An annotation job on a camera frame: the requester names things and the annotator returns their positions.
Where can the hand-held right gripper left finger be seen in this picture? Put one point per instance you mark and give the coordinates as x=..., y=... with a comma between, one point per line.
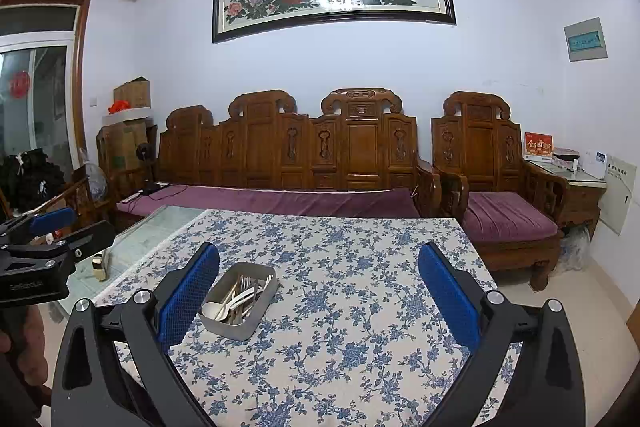
x=189, y=297

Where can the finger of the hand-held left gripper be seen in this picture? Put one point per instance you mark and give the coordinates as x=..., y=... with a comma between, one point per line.
x=92, y=237
x=52, y=221

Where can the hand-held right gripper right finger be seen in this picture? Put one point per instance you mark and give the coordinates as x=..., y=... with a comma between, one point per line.
x=447, y=297

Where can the large white plastic spoon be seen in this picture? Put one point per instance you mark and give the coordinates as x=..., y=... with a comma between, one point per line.
x=212, y=311

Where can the light wooden chopstick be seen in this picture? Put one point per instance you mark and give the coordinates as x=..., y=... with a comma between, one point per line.
x=227, y=292

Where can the white plastic fork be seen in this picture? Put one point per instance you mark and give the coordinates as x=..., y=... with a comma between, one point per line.
x=246, y=295

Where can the metal fork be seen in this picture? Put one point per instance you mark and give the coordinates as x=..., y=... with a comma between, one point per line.
x=245, y=282
x=267, y=280

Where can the rectangular metal tray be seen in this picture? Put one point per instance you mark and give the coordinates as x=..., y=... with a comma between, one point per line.
x=250, y=328

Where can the small yellowish bottle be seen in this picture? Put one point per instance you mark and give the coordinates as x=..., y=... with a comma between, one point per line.
x=99, y=268

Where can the small wooden chair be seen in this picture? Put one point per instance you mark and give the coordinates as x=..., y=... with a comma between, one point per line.
x=85, y=202

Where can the pile of black bags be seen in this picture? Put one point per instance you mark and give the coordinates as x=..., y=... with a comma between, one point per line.
x=30, y=182

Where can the white remote control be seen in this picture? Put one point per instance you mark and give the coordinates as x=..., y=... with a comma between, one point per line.
x=132, y=197

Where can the large cardboard box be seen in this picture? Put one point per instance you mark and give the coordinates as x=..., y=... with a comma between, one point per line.
x=122, y=152

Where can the purple armchair cushion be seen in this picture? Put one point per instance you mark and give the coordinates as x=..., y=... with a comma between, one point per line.
x=505, y=217

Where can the black standing fan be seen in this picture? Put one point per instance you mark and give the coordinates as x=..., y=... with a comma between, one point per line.
x=145, y=153

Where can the purple sofa cushion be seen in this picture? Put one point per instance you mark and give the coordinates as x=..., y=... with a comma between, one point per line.
x=280, y=202

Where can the orange red bundle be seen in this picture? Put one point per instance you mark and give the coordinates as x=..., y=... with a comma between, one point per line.
x=120, y=108

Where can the blue floral tablecloth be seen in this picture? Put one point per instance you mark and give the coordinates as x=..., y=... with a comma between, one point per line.
x=325, y=357

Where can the clear plastic bag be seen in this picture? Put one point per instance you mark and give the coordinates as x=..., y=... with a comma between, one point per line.
x=575, y=247

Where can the red paper door decoration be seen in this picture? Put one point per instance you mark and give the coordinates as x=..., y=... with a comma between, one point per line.
x=20, y=85

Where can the small cardboard box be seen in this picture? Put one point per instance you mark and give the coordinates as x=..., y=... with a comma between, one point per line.
x=132, y=93

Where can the carved wooden armchair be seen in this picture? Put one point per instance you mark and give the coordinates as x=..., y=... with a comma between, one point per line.
x=477, y=142

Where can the wooden side table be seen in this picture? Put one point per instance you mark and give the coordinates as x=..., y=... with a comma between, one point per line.
x=585, y=202

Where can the red gift box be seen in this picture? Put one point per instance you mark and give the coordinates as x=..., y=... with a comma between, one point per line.
x=538, y=147

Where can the carved wooden sofa bench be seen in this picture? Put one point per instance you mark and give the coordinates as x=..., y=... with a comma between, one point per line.
x=360, y=142

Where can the white device box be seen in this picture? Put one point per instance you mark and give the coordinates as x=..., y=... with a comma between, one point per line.
x=596, y=164

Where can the wooden door frame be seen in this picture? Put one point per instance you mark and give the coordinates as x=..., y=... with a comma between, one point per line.
x=77, y=77

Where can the white wall panel cover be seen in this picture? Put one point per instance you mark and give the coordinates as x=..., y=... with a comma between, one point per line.
x=620, y=197

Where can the grey wall electrical box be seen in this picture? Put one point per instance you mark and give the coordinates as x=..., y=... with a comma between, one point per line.
x=586, y=39

